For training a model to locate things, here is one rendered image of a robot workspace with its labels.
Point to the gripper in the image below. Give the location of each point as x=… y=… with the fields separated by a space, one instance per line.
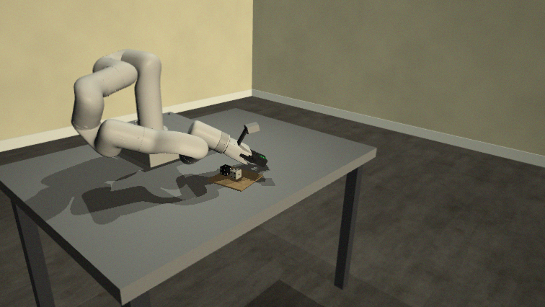
x=243 y=152

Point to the white die with black pips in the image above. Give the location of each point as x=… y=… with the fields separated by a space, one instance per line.
x=235 y=173

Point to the tan mottled mat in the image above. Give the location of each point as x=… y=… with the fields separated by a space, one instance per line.
x=237 y=184

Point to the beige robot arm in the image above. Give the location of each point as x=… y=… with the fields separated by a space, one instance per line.
x=150 y=136

